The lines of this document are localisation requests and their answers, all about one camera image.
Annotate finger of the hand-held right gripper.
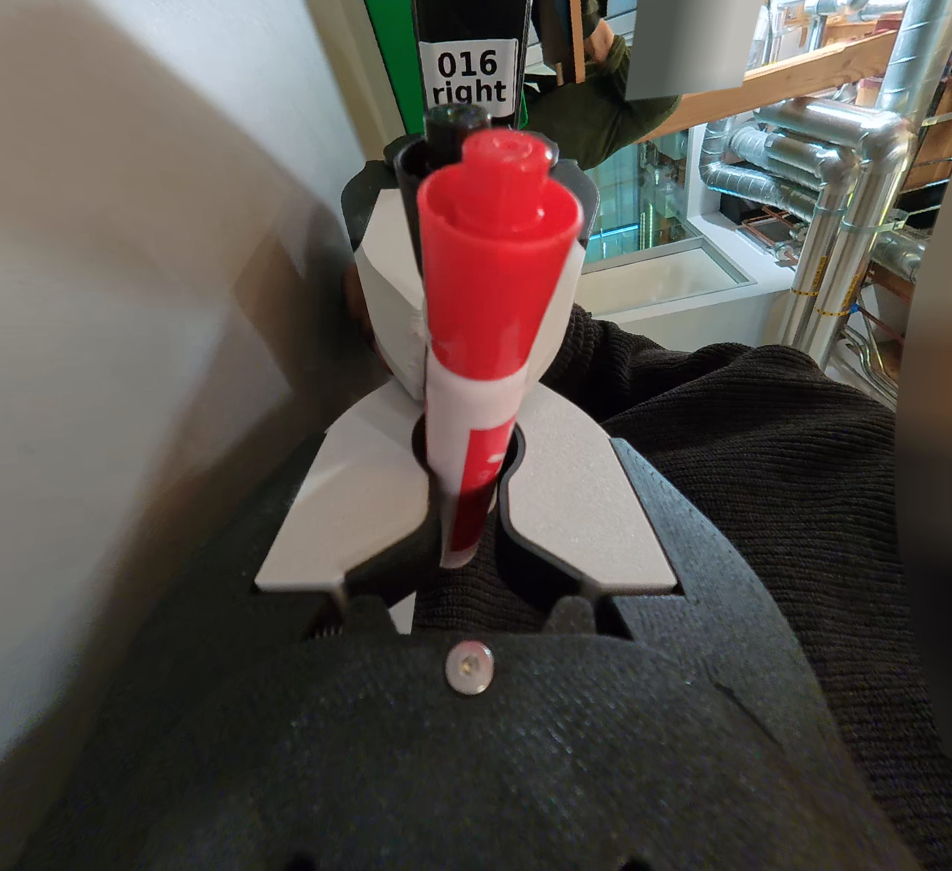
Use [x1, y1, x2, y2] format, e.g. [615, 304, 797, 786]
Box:
[530, 240, 583, 383]
[355, 188, 430, 401]

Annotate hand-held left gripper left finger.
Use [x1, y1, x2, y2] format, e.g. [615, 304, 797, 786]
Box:
[254, 384, 432, 593]

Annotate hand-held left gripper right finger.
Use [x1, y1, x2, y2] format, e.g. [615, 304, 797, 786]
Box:
[502, 391, 681, 597]

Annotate red dry erase marker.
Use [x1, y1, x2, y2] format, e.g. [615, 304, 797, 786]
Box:
[416, 129, 583, 569]

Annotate black dry erase marker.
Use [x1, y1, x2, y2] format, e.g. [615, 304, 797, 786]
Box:
[393, 105, 492, 270]

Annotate person's right hand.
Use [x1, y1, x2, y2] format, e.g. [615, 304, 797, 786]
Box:
[344, 267, 386, 360]

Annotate white ledge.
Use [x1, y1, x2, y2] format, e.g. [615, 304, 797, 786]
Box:
[573, 213, 760, 325]

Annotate silver ventilation ducts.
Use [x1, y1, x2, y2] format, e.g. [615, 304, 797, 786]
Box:
[692, 0, 952, 389]

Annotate wooden beam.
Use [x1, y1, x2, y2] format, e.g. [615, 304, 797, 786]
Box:
[640, 31, 901, 143]

